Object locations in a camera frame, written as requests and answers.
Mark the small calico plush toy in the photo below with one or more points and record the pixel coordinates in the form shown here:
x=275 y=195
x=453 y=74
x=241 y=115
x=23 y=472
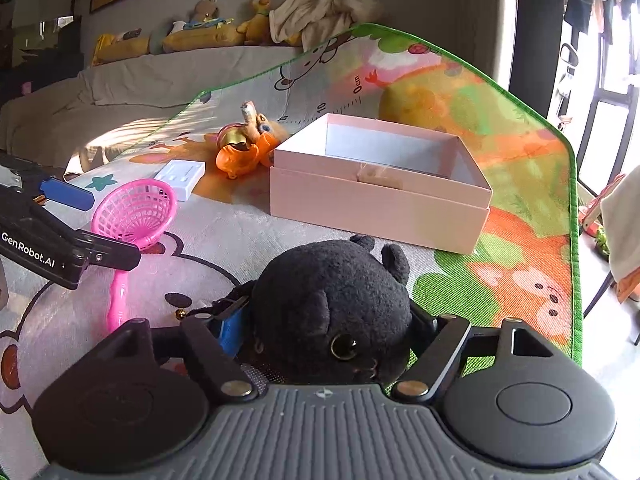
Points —
x=255 y=124

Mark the yellow duck plush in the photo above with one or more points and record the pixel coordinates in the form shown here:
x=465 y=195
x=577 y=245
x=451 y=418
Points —
x=256 y=31

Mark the black plush toy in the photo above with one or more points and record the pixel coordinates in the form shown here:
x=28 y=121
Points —
x=331 y=313

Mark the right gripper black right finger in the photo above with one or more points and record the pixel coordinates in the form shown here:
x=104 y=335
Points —
x=436 y=341

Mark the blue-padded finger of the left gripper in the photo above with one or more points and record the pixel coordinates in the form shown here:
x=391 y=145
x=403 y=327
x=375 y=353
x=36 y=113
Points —
x=66 y=194

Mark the pink plastic toy basket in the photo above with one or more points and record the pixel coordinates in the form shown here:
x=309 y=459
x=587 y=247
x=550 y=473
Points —
x=137 y=213

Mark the yellow long pillow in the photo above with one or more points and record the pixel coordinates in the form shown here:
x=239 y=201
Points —
x=225 y=35

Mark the white charger adapter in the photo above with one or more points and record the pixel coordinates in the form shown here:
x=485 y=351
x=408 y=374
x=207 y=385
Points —
x=182 y=176

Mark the cream crumpled cloth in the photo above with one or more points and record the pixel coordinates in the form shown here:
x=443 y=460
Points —
x=308 y=23

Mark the yellow small pillow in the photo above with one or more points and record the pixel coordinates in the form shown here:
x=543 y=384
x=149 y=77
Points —
x=109 y=50

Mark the pink cardboard box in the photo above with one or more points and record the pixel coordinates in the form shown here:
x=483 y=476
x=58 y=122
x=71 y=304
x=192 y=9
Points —
x=396 y=182

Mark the colourful cartoon play mat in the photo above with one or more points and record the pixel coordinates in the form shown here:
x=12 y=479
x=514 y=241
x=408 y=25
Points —
x=94 y=383

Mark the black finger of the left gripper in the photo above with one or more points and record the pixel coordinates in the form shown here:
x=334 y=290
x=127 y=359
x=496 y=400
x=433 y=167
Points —
x=103 y=251

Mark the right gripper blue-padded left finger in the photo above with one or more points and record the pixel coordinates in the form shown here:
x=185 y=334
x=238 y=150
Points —
x=213 y=337

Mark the white draped towel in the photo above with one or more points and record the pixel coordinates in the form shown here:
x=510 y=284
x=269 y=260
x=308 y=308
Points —
x=620 y=213

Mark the brown teddy bear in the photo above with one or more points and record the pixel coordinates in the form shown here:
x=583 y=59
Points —
x=205 y=11

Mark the beige bed mattress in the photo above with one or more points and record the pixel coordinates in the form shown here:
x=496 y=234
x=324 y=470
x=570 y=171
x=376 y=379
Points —
x=49 y=125

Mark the pink round toy compact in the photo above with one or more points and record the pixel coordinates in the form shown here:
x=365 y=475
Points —
x=232 y=134

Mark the orange plastic toy shell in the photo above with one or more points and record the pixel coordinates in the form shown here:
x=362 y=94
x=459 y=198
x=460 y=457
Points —
x=237 y=160

